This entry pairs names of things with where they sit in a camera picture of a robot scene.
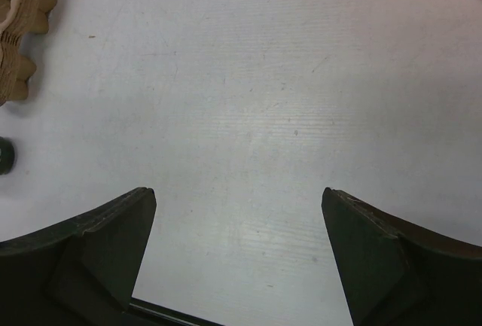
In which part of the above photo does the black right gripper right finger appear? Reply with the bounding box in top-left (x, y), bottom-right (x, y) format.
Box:
top-left (321, 188), bottom-right (481, 325)

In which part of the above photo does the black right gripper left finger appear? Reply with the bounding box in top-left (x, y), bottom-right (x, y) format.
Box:
top-left (1, 187), bottom-right (156, 325)

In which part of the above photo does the black coffee cup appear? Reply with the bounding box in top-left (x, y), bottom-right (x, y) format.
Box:
top-left (0, 137), bottom-right (16, 175)

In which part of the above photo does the brown cardboard cup carrier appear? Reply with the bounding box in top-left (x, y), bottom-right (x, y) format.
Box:
top-left (1, 0), bottom-right (57, 104)

